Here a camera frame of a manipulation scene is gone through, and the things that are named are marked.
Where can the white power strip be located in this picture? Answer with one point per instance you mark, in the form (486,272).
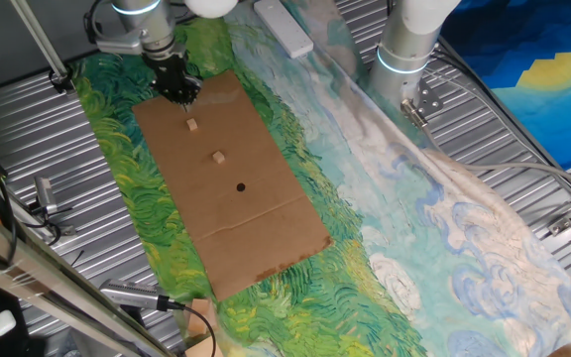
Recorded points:
(285,30)

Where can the small wooden cube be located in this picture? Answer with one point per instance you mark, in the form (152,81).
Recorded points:
(192,124)
(218,157)

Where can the white small case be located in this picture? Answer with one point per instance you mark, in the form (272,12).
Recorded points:
(2,323)

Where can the aluminium frame bar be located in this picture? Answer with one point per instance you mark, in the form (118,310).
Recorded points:
(42,277)

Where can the painted landscape print cloth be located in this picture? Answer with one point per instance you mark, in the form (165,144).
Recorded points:
(414,223)

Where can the silver depth camera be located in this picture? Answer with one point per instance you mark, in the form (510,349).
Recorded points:
(132,295)

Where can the blue yellow painted cloth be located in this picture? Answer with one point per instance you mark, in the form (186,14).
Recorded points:
(538,49)

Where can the large wooden block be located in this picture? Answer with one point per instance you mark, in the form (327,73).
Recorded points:
(206,349)
(197,322)

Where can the black round mark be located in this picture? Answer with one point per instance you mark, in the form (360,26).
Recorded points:
(240,187)

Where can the black pole clamp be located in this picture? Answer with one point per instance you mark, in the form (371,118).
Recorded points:
(60,82)

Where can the brown cardboard sheet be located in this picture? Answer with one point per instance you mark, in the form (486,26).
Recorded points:
(246,238)

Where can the aluminium pole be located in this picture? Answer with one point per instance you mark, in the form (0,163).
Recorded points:
(37,37)

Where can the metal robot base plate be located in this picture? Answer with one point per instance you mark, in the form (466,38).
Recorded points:
(431,99)

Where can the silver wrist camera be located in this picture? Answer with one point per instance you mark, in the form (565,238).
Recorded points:
(117,45)

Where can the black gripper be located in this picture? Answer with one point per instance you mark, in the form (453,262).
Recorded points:
(169,74)

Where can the metal camera mount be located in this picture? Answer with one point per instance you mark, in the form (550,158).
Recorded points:
(67,230)

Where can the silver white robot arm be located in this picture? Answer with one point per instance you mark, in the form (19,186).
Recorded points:
(404,59)

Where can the small silver camera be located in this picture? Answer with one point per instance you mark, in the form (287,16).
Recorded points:
(45,193)

